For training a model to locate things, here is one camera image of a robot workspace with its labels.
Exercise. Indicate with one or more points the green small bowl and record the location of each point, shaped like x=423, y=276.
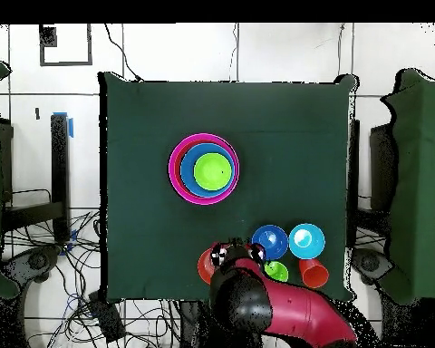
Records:
x=213, y=172

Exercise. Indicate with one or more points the pink large bowl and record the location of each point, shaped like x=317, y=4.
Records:
x=171, y=170

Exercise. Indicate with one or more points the light blue small bowl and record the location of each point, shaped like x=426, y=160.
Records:
x=306, y=241

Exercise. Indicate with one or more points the blue medium bowl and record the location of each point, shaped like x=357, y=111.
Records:
x=187, y=174

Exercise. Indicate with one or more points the dark green tablecloth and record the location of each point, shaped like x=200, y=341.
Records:
x=148, y=127

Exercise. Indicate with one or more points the black post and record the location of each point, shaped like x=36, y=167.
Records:
x=354, y=163

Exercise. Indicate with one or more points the orange plastic cup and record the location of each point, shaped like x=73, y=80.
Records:
x=313, y=275

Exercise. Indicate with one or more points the black floor stand base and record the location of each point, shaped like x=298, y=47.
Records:
x=371, y=264
x=36, y=261

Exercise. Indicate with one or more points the black power strip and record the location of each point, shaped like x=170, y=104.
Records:
x=107, y=319

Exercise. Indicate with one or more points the dark blue small bowl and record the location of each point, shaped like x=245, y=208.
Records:
x=272, y=237

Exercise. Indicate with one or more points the orange small bowl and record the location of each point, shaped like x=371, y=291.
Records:
x=204, y=268

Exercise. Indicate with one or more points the black frame with blue tape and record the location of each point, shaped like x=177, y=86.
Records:
x=59, y=163

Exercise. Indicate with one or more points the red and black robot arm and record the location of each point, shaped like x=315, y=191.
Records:
x=293, y=311

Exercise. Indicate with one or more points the black square floor frame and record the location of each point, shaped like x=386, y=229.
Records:
x=48, y=36

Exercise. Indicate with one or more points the green plastic cup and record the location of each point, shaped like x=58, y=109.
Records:
x=277, y=272

